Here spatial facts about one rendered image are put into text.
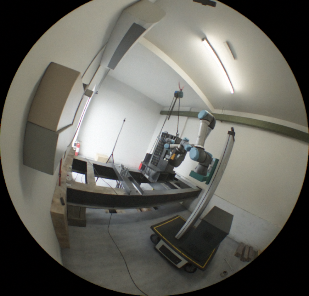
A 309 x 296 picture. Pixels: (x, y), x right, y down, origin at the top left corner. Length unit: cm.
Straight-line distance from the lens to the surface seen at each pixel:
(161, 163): 214
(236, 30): 163
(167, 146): 163
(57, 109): 31
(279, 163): 281
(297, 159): 300
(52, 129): 32
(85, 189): 122
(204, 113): 112
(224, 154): 120
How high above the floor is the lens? 139
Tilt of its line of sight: 1 degrees down
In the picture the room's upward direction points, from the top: 22 degrees clockwise
